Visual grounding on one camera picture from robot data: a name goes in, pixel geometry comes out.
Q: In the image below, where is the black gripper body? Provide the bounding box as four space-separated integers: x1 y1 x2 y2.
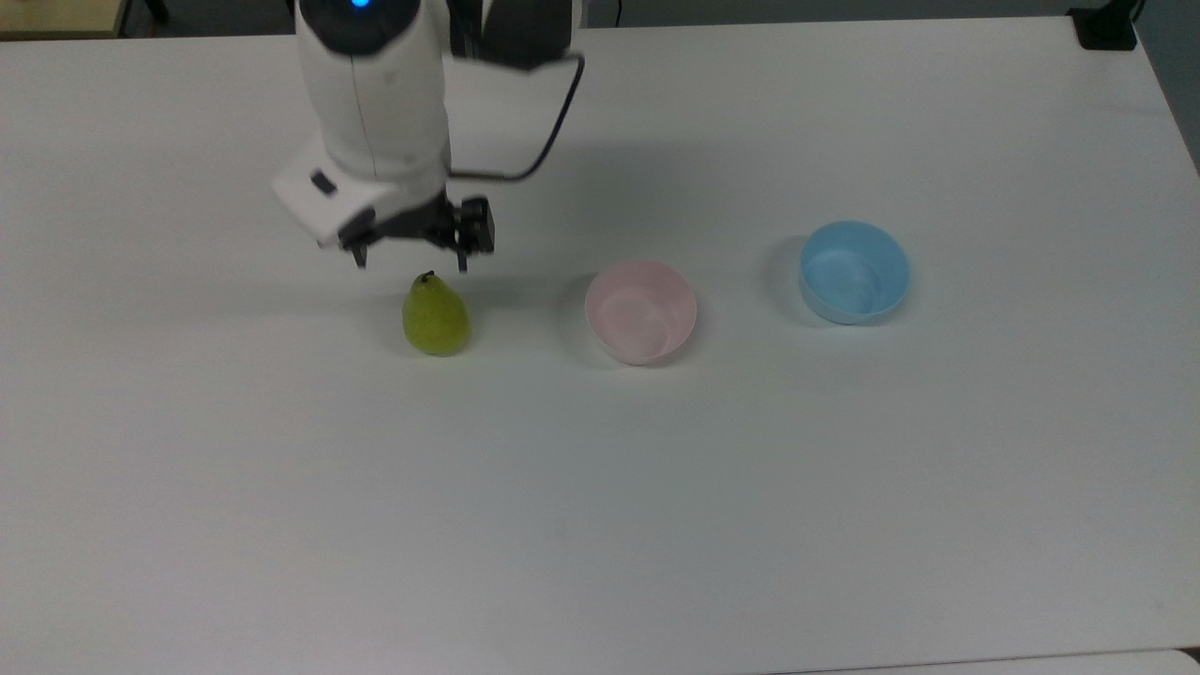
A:
337 192 462 252

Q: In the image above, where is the green pear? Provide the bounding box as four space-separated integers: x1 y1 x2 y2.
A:
402 270 472 357

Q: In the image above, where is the pink plastic bowl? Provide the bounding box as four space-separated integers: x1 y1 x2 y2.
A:
584 260 698 367

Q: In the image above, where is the blue plastic bowl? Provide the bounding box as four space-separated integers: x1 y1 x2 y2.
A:
799 220 911 326

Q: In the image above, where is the light wooden furniture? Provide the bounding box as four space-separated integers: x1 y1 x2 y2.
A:
0 0 130 40

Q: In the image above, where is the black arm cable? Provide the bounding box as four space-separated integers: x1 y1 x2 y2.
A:
448 52 587 184

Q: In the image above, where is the black mount clamp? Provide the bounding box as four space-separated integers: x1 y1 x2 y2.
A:
1067 0 1147 53

